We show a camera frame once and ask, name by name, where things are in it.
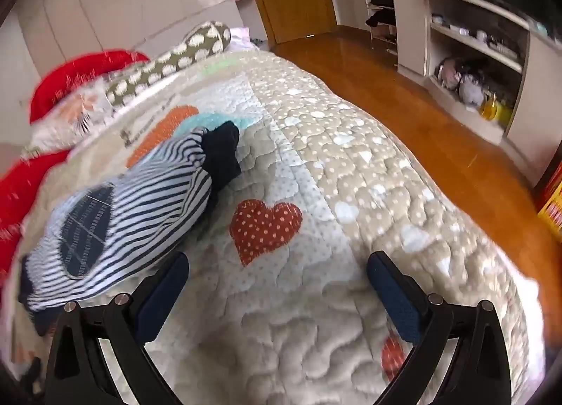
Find white open rack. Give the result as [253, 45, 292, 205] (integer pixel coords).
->
[360, 0, 398, 57]

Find red blanket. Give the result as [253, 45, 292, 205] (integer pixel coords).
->
[0, 151, 71, 274]

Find olive dotted bolster pillow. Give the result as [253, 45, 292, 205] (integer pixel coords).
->
[104, 21, 232, 108]

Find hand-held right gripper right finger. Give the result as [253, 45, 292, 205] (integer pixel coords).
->
[366, 251, 514, 405]

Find floral print pillow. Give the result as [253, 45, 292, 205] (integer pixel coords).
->
[31, 89, 119, 155]

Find yellow bottle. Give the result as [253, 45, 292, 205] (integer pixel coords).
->
[478, 91, 512, 122]

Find red pillow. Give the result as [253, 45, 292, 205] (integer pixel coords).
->
[28, 49, 150, 125]

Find pale pink bedsheet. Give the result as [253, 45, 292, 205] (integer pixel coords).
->
[228, 28, 268, 52]

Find grey plush toy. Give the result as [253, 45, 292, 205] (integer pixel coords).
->
[459, 74, 486, 104]

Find beige heart print quilt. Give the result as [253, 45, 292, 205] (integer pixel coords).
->
[9, 52, 547, 392]

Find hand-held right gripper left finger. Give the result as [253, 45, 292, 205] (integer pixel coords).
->
[44, 251, 190, 405]

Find striped pants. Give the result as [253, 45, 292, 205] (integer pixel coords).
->
[18, 121, 241, 338]

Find row of small shelf items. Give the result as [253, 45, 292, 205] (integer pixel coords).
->
[432, 14, 519, 59]

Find red yellow box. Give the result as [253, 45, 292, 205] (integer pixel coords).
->
[536, 159, 562, 230]

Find pale round bag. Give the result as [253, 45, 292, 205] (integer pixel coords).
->
[434, 56, 462, 90]

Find white shelf unit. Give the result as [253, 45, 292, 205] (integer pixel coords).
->
[391, 0, 562, 188]

